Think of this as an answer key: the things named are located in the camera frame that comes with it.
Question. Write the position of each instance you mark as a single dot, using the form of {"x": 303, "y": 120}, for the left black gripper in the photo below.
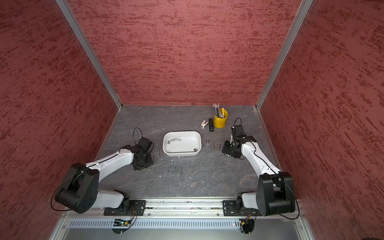
{"x": 149, "y": 162}

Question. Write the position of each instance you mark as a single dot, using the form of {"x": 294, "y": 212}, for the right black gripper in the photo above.
{"x": 225, "y": 149}

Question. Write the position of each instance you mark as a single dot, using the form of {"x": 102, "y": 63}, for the white plastic storage box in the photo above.
{"x": 181, "y": 134}

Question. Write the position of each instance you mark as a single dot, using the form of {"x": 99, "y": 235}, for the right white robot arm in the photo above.
{"x": 275, "y": 190}

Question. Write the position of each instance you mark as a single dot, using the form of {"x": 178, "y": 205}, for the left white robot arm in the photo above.
{"x": 80, "y": 192}

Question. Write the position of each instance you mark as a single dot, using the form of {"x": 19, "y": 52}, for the chrome sockets in box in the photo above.
{"x": 181, "y": 145}

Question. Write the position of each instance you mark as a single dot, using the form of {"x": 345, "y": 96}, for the yellow pencil cup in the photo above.
{"x": 221, "y": 122}

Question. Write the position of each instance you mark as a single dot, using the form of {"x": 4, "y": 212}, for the white small stapler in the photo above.
{"x": 204, "y": 124}

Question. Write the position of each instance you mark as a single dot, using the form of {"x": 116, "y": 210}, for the pencils in cup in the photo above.
{"x": 219, "y": 113}

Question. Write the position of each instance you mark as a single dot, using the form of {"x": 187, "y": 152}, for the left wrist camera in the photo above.
{"x": 146, "y": 145}

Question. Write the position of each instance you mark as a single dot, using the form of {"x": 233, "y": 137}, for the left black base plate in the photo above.
{"x": 128, "y": 208}

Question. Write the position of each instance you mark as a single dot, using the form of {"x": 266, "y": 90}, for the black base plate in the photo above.
{"x": 236, "y": 208}
{"x": 128, "y": 208}

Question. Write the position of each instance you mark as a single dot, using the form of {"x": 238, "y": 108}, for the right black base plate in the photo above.
{"x": 236, "y": 208}

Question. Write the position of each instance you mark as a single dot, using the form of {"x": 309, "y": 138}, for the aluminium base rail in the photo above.
{"x": 182, "y": 219}

